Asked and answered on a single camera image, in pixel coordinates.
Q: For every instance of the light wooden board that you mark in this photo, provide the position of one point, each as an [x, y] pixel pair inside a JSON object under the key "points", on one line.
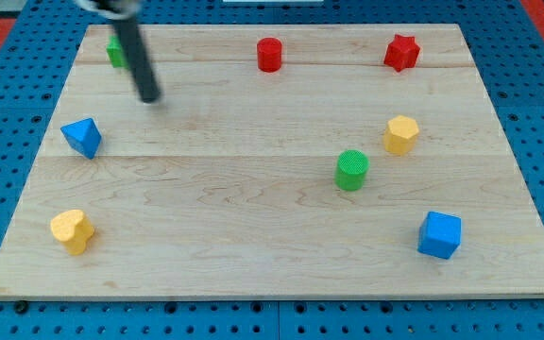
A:
{"points": [[224, 190]]}

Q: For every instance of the green cylinder block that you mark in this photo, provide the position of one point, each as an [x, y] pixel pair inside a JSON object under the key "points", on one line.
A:
{"points": [[351, 169]]}

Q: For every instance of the red cylinder block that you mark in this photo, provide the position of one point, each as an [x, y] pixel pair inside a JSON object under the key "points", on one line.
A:
{"points": [[269, 54]]}

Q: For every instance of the yellow hexagon block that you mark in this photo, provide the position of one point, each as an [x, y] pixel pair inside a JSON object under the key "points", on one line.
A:
{"points": [[400, 135]]}

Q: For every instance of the red star block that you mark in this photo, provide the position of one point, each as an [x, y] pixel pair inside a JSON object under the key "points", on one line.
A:
{"points": [[402, 53]]}

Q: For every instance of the blue cube block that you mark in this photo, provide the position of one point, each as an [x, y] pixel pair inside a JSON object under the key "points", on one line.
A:
{"points": [[439, 235]]}

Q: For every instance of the blue triangular prism block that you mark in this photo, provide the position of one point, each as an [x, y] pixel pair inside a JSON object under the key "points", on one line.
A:
{"points": [[83, 136]]}

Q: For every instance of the green block behind stick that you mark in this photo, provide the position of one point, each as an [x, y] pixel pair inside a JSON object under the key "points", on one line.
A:
{"points": [[115, 53]]}

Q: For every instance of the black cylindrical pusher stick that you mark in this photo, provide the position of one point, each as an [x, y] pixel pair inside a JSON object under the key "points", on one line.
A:
{"points": [[126, 26]]}

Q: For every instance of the yellow heart block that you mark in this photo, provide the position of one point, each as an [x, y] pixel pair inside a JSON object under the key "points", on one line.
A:
{"points": [[73, 229]]}

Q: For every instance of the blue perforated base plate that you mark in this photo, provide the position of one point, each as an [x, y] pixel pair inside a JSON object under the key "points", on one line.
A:
{"points": [[35, 61]]}

